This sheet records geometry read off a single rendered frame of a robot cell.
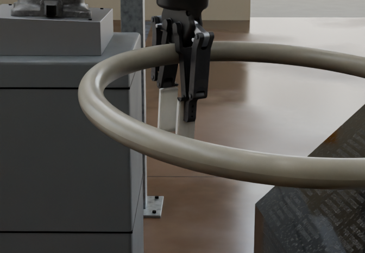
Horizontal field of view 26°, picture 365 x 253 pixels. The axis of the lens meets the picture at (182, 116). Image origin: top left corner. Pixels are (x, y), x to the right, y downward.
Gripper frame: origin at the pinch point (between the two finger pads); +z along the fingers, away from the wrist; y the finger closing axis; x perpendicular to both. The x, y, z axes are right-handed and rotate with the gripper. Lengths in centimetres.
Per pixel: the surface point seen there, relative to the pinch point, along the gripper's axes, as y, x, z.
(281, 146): -177, 175, 91
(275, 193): -10.5, 29.8, 22.1
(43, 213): -60, 4, 42
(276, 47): 5.5, 13.4, -10.7
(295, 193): -3.6, 28.5, 19.3
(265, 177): 41.2, -16.3, -8.6
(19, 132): -64, 0, 23
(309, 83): -271, 275, 96
